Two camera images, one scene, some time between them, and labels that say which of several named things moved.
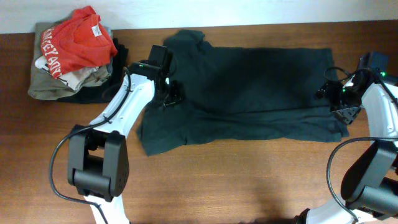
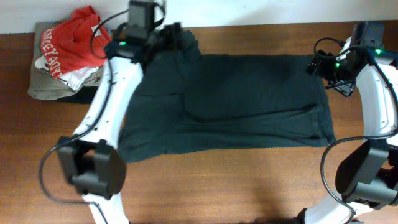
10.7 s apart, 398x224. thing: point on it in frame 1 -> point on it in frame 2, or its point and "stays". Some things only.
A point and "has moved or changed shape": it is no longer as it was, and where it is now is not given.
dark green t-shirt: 234,94 has moved or changed shape
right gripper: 328,91 -> 322,70
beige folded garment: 44,86 stays
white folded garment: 74,79 stays
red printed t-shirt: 79,43 stays
